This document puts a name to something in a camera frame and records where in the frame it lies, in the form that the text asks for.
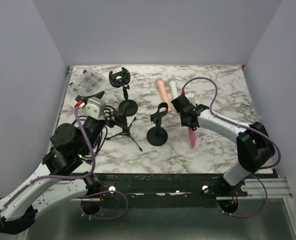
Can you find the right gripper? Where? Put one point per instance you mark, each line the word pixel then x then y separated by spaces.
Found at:
pixel 183 124

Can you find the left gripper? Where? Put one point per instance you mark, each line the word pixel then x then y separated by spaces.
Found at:
pixel 111 123

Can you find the pink microphone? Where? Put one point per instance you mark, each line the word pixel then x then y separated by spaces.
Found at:
pixel 192 137

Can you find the silver white microphone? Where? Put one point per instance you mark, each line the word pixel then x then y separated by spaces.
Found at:
pixel 173 87

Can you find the black tripod shock mount stand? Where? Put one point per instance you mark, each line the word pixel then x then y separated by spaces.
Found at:
pixel 126 129

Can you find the black shock mount desk stand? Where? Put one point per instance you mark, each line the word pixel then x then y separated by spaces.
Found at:
pixel 121 79

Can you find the black clip round base stand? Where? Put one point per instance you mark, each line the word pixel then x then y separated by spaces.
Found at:
pixel 157 135

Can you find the beige microphone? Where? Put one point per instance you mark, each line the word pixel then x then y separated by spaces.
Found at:
pixel 164 95

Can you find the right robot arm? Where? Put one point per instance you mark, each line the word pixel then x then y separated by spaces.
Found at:
pixel 253 147

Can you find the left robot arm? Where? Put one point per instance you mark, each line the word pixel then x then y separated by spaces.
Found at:
pixel 65 173

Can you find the clear plastic parts box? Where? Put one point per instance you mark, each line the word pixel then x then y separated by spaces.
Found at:
pixel 86 84

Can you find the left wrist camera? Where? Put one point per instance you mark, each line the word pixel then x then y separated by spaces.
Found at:
pixel 92 107

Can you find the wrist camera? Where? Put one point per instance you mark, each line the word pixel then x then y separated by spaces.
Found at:
pixel 92 107
pixel 190 95

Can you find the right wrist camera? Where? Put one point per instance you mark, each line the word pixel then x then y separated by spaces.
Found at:
pixel 190 95

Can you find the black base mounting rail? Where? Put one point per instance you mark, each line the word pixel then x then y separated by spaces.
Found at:
pixel 162 190

